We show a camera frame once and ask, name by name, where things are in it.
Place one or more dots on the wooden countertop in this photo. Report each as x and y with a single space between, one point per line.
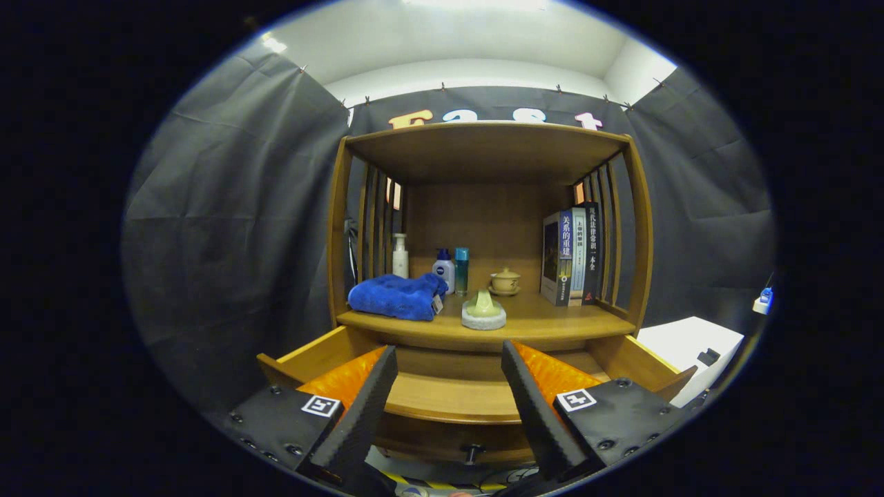
545 317

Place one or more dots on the white side table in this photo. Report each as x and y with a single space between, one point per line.
677 345

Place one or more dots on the beige lidded teacup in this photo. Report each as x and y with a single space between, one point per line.
505 283

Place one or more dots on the white desk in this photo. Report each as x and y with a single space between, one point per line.
762 308

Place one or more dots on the teal slim bottle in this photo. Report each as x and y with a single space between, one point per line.
462 273

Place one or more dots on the small ceiling light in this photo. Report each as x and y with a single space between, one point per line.
273 43

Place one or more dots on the small black flat item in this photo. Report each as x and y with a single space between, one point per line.
708 357

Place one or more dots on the white bottle with blue cap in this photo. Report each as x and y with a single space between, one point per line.
444 275

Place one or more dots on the blue spine book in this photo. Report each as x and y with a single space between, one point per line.
563 259

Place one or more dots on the light grey spine book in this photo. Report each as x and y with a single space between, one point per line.
579 259

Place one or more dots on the wooden drawer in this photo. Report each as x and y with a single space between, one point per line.
449 404

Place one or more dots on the white pump bottle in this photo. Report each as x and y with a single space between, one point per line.
400 261

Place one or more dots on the small blue object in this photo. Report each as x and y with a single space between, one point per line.
765 297

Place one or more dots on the blue folded towel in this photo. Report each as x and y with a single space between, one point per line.
394 297

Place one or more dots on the pale green scrub brush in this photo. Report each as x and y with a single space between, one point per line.
483 307

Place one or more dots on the wooden cabinet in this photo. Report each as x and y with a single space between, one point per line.
483 221

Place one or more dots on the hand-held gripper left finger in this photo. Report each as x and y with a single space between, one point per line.
362 421

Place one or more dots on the black spine book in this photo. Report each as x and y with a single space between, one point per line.
592 252

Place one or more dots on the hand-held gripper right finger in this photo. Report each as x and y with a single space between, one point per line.
542 421

